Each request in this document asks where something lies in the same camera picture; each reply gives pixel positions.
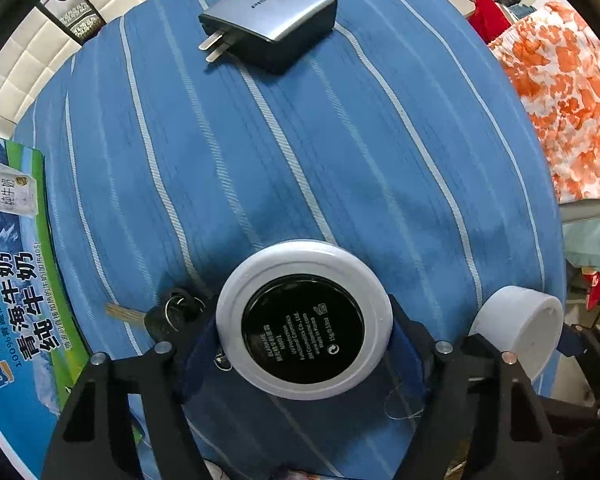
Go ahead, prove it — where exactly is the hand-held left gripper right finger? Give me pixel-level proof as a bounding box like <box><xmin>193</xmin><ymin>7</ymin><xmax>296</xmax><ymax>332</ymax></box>
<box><xmin>386</xmin><ymin>293</ymin><xmax>556</xmax><ymax>480</ymax></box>

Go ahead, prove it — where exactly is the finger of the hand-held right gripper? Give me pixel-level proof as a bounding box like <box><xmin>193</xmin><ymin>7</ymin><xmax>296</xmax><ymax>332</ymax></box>
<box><xmin>535</xmin><ymin>394</ymin><xmax>600</xmax><ymax>437</ymax></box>
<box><xmin>560</xmin><ymin>324</ymin><xmax>600</xmax><ymax>411</ymax></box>

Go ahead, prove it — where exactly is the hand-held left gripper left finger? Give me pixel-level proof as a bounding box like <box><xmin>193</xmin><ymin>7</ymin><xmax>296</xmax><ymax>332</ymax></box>
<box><xmin>40</xmin><ymin>304</ymin><xmax>222</xmax><ymax>480</ymax></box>

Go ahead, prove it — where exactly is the black key with rings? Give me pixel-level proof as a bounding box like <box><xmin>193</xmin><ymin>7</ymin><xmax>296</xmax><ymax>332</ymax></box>
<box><xmin>105</xmin><ymin>286</ymin><xmax>216</xmax><ymax>345</ymax></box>

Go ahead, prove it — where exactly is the white round cosmetic compact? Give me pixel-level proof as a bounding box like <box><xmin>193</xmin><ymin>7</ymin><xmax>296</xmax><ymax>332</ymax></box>
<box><xmin>215</xmin><ymin>241</ymin><xmax>395</xmax><ymax>402</ymax></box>

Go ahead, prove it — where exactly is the blue cardboard box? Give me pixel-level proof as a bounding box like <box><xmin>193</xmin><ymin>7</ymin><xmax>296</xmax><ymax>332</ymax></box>
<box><xmin>0</xmin><ymin>130</ymin><xmax>147</xmax><ymax>480</ymax></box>

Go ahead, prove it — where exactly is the grey plug charger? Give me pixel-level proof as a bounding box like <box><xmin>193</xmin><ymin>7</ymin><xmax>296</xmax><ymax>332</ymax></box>
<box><xmin>198</xmin><ymin>0</ymin><xmax>338</xmax><ymax>76</ymax></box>

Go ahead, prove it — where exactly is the teal cloth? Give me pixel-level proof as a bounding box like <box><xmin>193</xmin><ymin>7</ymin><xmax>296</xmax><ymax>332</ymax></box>
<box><xmin>562</xmin><ymin>200</ymin><xmax>600</xmax><ymax>281</ymax></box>

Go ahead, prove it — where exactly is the orange floral blanket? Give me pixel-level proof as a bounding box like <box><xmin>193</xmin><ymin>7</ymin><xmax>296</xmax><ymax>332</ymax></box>
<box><xmin>486</xmin><ymin>1</ymin><xmax>600</xmax><ymax>205</ymax></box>

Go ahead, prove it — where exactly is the red cloth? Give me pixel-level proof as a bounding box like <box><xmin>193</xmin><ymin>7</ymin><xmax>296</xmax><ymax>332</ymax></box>
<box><xmin>467</xmin><ymin>0</ymin><xmax>514</xmax><ymax>46</ymax></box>

